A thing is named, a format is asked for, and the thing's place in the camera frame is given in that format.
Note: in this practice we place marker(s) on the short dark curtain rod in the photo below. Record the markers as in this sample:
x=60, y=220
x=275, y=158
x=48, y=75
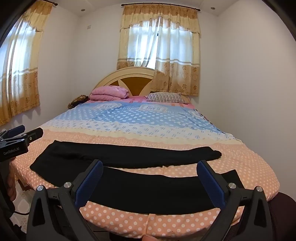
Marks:
x=53, y=3

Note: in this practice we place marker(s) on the narrow beige floral curtain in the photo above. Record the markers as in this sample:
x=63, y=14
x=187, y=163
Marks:
x=20, y=76

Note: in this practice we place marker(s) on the polka dot duvet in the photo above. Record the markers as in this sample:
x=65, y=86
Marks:
x=150, y=129

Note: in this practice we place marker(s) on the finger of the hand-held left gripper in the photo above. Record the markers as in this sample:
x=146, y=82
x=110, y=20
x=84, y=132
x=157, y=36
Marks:
x=34, y=134
x=15, y=131

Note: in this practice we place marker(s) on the wide beige floral curtain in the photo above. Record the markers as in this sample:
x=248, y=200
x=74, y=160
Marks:
x=178, y=76

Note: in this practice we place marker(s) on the striped pillow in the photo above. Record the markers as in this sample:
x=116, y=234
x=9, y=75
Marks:
x=165, y=97

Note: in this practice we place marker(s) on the cream wooden headboard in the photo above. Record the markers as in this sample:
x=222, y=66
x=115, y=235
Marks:
x=136, y=81

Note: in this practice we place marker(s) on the black pants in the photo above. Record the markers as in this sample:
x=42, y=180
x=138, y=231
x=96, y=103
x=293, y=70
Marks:
x=138, y=187

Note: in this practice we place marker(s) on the person's left hand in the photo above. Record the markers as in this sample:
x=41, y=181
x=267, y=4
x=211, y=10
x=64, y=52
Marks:
x=11, y=185

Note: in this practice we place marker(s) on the brown woven bag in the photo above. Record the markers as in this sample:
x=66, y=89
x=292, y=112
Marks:
x=77, y=100

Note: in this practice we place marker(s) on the folded pink blanket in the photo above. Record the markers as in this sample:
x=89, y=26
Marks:
x=108, y=93

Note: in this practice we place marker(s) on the person's dark trouser leg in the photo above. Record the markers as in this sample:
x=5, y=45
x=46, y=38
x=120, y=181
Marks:
x=283, y=215

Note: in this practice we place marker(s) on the pink bedsheet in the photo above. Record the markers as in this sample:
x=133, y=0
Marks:
x=136, y=99

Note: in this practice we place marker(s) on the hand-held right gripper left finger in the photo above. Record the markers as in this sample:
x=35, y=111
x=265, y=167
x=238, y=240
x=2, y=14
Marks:
x=91, y=183

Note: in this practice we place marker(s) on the long dark curtain rod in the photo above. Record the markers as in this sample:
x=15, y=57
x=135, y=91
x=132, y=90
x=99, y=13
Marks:
x=159, y=5

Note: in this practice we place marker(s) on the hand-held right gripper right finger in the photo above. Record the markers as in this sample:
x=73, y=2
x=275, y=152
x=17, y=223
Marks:
x=211, y=183

